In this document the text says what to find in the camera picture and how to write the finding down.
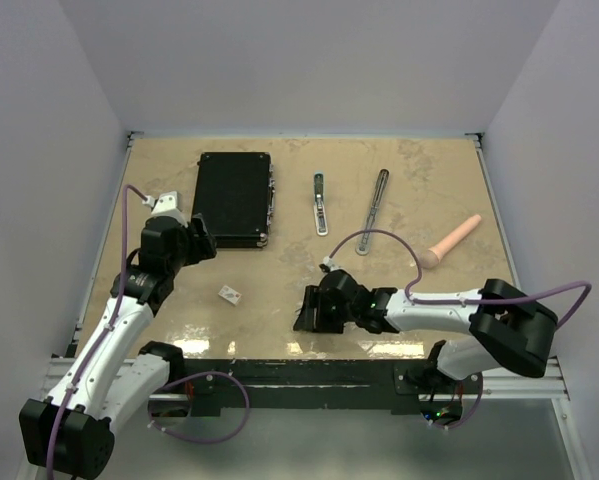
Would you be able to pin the small staple box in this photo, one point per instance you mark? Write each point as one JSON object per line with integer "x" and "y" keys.
{"x": 230, "y": 295}

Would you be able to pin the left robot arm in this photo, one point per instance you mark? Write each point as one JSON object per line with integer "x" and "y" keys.
{"x": 72, "y": 430}

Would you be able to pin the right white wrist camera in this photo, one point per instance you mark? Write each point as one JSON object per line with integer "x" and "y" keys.
{"x": 327, "y": 265}

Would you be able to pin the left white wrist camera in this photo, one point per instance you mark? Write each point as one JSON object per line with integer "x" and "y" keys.
{"x": 167, "y": 204}

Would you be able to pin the black briefcase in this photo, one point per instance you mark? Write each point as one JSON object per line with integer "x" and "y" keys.
{"x": 234, "y": 193}

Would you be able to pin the pink silicone cone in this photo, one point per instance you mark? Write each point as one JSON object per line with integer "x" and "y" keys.
{"x": 432, "y": 257}

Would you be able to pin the silver black stapler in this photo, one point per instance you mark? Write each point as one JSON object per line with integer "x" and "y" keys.
{"x": 363, "y": 245}

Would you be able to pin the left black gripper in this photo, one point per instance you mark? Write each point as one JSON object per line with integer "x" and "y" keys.
{"x": 204, "y": 246}

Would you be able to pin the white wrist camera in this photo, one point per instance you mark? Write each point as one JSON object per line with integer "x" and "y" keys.
{"x": 327, "y": 265}
{"x": 167, "y": 204}

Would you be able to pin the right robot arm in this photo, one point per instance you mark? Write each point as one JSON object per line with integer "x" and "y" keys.
{"x": 499, "y": 326}

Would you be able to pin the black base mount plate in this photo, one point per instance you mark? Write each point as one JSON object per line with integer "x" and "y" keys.
{"x": 400, "y": 387}

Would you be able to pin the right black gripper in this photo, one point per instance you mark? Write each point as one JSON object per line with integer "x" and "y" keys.
{"x": 315, "y": 299}

